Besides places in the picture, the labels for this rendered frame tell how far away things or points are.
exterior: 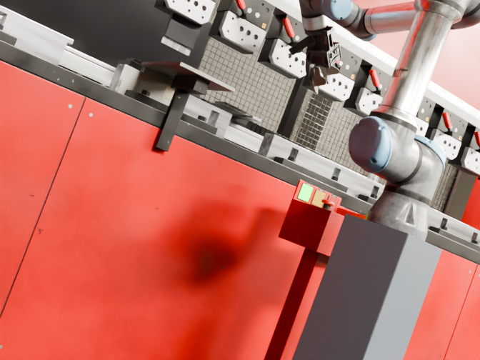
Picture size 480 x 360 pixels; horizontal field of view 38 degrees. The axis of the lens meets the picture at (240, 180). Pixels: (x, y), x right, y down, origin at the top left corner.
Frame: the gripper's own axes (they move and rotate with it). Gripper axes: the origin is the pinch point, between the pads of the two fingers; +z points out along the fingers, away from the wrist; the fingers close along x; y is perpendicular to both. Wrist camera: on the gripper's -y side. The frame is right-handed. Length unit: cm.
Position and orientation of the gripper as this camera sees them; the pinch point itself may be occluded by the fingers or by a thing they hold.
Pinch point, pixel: (320, 85)
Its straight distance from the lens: 221.8
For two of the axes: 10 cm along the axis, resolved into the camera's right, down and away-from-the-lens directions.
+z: 2.1, 8.1, 5.5
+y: 7.6, 2.2, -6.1
